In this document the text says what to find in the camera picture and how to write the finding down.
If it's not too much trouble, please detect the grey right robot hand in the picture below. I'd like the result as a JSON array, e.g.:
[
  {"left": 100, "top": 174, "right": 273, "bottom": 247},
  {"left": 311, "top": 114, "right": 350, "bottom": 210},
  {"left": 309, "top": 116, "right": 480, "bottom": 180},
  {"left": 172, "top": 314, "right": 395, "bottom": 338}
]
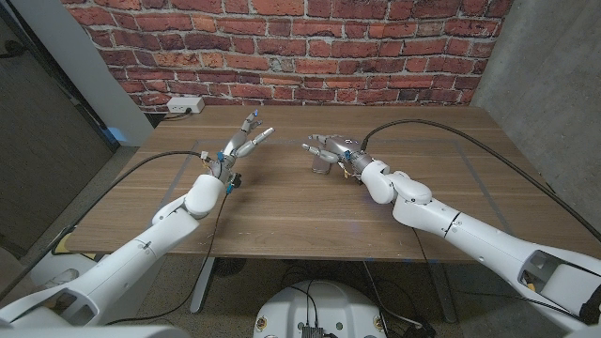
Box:
[{"left": 300, "top": 133, "right": 376, "bottom": 176}]

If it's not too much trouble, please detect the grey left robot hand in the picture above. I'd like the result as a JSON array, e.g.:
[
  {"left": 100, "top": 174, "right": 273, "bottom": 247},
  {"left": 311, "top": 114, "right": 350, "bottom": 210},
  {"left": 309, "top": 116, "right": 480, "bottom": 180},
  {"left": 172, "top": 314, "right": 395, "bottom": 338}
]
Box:
[{"left": 206, "top": 110, "right": 276, "bottom": 182}]

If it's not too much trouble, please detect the silver hinged metal tin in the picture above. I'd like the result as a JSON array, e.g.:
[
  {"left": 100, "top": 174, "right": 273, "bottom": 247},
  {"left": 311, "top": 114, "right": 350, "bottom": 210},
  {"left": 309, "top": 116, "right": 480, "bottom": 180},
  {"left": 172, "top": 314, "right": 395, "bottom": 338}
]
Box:
[{"left": 311, "top": 154, "right": 332, "bottom": 176}]

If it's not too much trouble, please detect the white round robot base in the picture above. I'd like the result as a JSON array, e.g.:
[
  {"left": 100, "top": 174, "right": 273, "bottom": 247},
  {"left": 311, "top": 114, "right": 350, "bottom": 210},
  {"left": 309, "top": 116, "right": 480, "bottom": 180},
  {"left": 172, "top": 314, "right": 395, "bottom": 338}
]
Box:
[{"left": 253, "top": 280, "right": 389, "bottom": 338}]

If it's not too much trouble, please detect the white power strip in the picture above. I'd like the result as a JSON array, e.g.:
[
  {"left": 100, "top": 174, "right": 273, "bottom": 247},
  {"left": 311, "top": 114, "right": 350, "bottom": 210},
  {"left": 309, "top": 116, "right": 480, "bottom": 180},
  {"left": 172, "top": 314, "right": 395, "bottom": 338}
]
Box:
[{"left": 166, "top": 96, "right": 206, "bottom": 115}]

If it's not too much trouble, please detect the printed red brick backdrop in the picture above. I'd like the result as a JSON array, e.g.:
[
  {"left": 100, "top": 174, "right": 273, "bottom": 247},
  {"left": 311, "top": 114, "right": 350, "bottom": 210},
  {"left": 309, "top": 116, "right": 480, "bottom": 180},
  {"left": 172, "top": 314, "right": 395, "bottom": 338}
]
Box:
[{"left": 60, "top": 0, "right": 516, "bottom": 114}]

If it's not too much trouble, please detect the black round fan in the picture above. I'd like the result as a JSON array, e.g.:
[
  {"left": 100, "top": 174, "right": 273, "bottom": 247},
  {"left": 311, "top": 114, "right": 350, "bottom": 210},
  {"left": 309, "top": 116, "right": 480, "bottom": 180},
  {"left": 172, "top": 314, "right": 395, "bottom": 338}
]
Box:
[{"left": 213, "top": 256, "right": 248, "bottom": 278}]

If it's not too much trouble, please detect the grey table leg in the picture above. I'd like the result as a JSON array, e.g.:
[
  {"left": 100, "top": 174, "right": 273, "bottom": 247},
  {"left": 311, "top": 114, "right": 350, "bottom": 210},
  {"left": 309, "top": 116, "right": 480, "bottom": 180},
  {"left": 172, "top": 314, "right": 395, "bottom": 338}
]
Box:
[
  {"left": 429, "top": 262, "right": 459, "bottom": 324},
  {"left": 190, "top": 256, "right": 217, "bottom": 315}
]

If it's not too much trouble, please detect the dark grey door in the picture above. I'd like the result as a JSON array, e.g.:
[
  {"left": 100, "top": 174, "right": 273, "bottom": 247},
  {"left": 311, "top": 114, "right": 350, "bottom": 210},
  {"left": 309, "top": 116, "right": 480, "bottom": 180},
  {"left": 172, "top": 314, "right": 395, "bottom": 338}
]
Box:
[{"left": 0, "top": 0, "right": 118, "bottom": 259}]

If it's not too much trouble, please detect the yellow black flat object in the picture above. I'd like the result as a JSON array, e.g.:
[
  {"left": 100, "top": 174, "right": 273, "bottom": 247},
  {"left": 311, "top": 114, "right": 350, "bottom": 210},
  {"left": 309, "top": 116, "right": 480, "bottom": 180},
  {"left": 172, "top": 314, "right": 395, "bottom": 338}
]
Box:
[{"left": 50, "top": 224, "right": 98, "bottom": 259}]

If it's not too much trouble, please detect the black power adapter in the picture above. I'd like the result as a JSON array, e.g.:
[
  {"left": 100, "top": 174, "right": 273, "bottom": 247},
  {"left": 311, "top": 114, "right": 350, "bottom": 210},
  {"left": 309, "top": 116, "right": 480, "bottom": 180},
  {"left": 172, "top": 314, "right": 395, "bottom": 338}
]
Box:
[{"left": 402, "top": 318, "right": 438, "bottom": 338}]

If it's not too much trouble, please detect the white robot torso edge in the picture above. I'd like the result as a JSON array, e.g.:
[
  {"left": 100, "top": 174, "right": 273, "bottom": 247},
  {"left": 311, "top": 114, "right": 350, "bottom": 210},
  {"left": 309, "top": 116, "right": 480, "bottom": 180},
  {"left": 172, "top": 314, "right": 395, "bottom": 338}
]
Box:
[{"left": 0, "top": 326, "right": 192, "bottom": 338}]

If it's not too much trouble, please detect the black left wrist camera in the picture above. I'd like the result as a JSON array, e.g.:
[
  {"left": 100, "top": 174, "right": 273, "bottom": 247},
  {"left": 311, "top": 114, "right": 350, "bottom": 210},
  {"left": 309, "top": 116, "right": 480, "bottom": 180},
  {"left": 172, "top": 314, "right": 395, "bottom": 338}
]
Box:
[{"left": 224, "top": 172, "right": 243, "bottom": 194}]

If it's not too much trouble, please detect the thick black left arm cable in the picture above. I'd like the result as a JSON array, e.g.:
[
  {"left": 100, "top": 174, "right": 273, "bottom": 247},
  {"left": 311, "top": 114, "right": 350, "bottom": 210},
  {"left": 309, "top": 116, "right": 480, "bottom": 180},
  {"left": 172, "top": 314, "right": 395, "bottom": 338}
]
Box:
[{"left": 0, "top": 149, "right": 210, "bottom": 301}]

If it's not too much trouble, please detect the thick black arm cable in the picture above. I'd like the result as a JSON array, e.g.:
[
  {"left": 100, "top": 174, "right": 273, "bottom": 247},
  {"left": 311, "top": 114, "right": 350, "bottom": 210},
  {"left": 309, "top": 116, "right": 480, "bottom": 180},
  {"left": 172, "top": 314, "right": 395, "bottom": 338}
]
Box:
[
  {"left": 0, "top": 149, "right": 210, "bottom": 301},
  {"left": 360, "top": 118, "right": 601, "bottom": 243}
]

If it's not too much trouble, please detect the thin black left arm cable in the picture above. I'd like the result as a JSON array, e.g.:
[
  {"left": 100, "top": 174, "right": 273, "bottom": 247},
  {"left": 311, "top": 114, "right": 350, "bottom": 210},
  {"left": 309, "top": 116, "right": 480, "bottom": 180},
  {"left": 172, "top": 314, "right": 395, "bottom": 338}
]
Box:
[{"left": 105, "top": 192, "right": 230, "bottom": 326}]

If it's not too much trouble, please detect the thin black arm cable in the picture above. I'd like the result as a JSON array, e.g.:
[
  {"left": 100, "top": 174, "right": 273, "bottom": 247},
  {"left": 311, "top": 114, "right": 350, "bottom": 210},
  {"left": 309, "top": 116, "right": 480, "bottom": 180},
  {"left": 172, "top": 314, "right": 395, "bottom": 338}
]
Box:
[
  {"left": 105, "top": 192, "right": 230, "bottom": 326},
  {"left": 410, "top": 227, "right": 583, "bottom": 320}
]

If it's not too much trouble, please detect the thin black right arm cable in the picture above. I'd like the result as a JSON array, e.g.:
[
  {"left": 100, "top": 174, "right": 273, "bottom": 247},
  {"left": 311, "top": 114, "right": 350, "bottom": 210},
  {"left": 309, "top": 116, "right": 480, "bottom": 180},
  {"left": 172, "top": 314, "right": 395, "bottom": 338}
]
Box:
[{"left": 410, "top": 227, "right": 583, "bottom": 320}]

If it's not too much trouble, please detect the white floor cable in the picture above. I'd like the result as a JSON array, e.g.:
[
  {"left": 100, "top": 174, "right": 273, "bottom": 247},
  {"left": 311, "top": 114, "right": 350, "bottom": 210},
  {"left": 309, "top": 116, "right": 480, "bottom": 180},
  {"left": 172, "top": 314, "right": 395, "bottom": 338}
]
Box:
[{"left": 362, "top": 260, "right": 424, "bottom": 329}]

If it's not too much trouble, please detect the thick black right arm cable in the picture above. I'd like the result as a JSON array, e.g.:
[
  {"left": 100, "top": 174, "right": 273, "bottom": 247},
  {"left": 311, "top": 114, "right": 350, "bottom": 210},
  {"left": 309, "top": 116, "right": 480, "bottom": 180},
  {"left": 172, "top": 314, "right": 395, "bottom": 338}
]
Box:
[{"left": 360, "top": 118, "right": 601, "bottom": 243}]

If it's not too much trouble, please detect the thin black base cable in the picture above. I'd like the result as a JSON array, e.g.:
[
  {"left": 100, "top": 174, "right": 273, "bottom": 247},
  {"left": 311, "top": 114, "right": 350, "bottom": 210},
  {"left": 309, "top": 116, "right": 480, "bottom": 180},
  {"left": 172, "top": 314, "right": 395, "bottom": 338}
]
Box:
[{"left": 286, "top": 284, "right": 321, "bottom": 328}]

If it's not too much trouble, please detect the black door handle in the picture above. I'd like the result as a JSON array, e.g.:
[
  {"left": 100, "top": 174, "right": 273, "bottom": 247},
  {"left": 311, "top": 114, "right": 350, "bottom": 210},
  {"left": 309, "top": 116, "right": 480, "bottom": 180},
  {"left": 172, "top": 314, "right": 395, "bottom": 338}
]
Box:
[{"left": 0, "top": 39, "right": 27, "bottom": 60}]

